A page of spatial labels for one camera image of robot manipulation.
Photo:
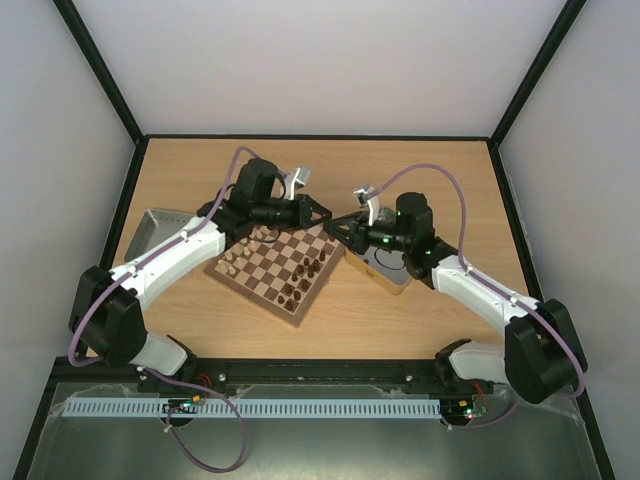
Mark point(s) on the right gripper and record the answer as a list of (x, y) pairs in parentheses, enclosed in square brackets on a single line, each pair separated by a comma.
[(357, 233)]

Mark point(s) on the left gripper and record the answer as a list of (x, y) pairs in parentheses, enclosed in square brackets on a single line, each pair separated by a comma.
[(304, 206)]

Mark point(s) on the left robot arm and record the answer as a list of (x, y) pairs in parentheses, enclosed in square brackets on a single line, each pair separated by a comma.
[(107, 316)]

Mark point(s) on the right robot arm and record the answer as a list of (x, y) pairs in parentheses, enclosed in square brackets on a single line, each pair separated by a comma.
[(539, 354)]

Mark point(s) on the wooden chess board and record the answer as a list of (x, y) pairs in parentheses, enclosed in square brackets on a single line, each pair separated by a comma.
[(265, 262)]

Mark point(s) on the gold metal tin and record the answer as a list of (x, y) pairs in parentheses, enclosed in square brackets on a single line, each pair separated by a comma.
[(385, 268)]

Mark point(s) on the tin lid on table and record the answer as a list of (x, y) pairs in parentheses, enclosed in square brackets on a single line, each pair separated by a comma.
[(156, 226)]

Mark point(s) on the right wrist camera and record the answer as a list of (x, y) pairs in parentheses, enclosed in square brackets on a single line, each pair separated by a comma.
[(367, 197)]

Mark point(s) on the blue cable duct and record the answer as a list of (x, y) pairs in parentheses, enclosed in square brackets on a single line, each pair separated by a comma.
[(92, 407)]

